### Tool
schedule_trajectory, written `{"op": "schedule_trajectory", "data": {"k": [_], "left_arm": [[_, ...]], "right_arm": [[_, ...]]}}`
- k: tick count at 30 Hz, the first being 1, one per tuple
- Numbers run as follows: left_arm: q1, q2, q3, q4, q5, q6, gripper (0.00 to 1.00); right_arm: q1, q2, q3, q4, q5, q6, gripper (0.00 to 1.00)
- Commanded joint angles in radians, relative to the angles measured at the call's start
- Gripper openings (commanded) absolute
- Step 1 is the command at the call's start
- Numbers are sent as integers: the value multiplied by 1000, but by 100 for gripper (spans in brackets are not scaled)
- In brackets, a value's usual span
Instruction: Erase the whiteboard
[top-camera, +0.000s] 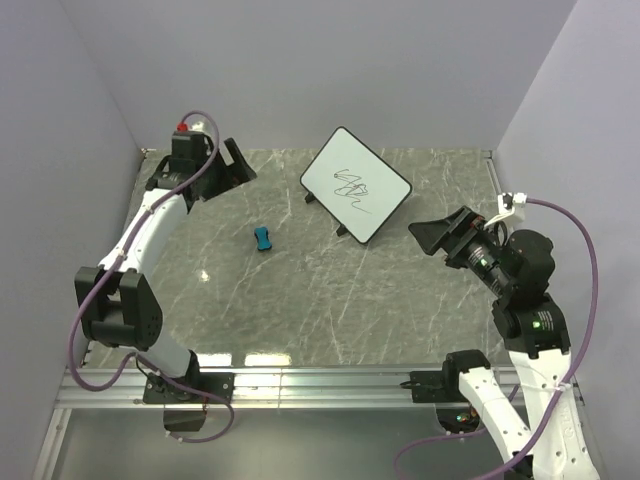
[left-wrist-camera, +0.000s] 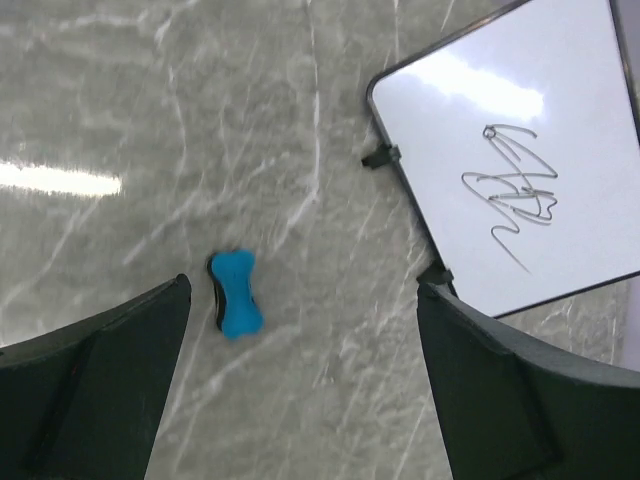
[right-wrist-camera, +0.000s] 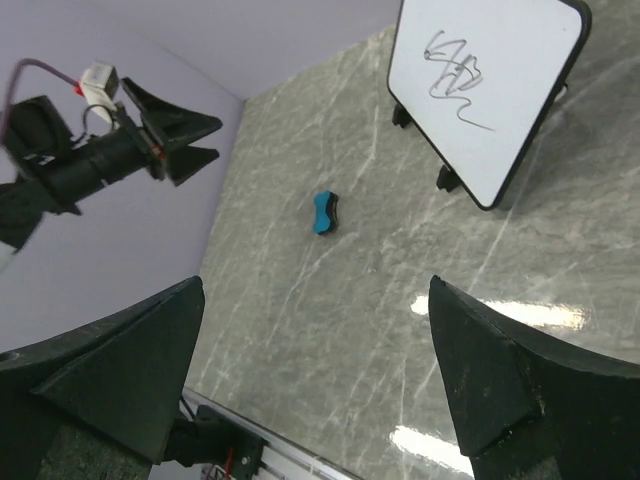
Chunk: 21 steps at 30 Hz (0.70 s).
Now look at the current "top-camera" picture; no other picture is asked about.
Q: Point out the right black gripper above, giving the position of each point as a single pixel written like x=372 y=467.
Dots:
x=457 y=229

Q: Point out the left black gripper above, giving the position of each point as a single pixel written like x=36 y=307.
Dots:
x=238 y=171

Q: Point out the aluminium mounting rail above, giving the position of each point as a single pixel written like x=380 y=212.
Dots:
x=314 y=388

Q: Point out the white whiteboard black frame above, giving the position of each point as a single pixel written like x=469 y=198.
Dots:
x=354 y=185

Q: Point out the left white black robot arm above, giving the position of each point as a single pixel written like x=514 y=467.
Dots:
x=117 y=307

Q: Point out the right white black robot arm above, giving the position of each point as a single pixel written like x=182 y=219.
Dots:
x=516 y=267

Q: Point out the blue whiteboard eraser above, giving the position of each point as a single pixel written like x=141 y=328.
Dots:
x=263 y=242

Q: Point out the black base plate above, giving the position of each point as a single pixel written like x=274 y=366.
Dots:
x=158 y=391
x=431 y=386

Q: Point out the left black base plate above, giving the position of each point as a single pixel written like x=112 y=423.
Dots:
x=158 y=391

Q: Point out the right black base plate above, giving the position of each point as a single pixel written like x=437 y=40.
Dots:
x=431 y=386

